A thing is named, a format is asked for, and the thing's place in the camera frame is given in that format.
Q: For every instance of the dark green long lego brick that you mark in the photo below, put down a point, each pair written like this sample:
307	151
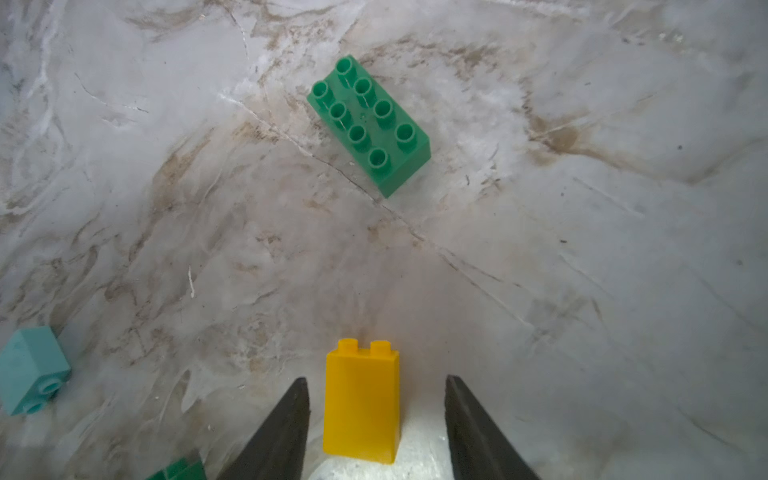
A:
379	134

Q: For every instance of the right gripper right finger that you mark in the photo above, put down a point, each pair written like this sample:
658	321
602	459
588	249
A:
478	448

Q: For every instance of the green square lego brick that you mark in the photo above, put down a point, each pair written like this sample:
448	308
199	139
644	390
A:
183	469

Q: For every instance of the yellow lego brick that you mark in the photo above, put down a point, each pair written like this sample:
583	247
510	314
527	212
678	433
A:
362	401

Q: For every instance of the light blue lego brick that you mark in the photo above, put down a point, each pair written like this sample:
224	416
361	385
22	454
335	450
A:
33	369

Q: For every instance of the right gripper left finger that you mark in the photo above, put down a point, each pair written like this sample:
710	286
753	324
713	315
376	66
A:
277	448

